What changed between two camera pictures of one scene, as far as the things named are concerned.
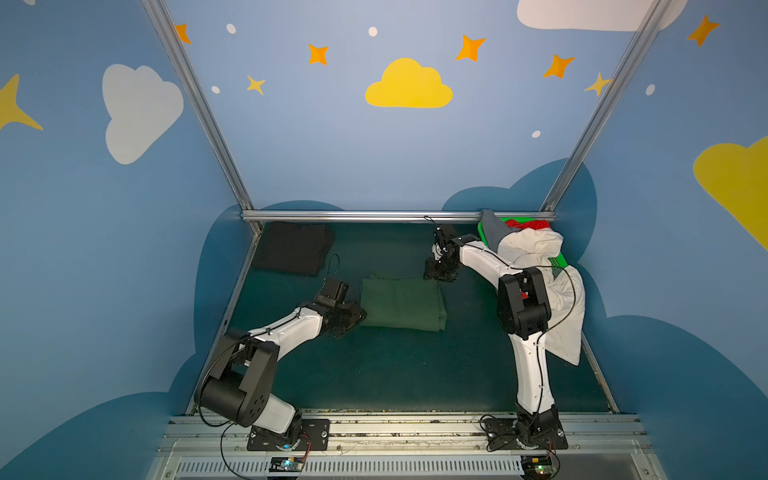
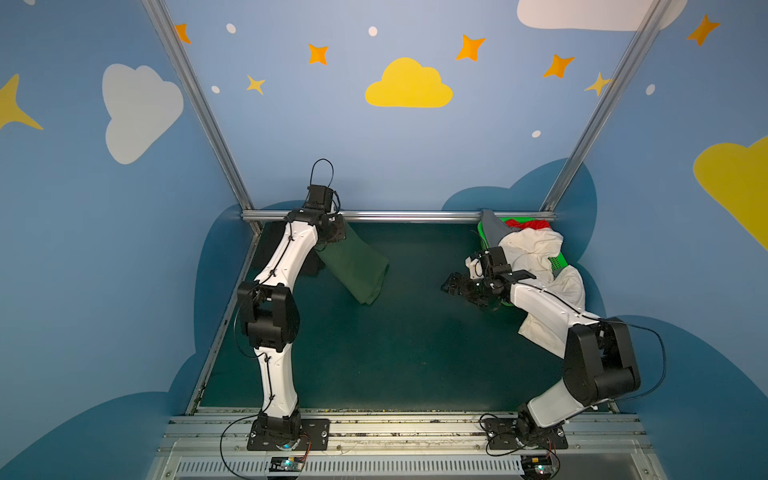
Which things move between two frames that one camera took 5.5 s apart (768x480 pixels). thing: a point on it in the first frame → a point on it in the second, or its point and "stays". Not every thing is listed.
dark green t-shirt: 416,304 → 358,265
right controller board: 536,464 stays
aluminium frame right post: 647,25 stays
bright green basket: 556,260 stays
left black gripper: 346,315 → 334,228
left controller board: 286,464 stays
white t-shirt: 532,247 stays
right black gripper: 442,261 → 471,286
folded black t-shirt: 290,248 stays
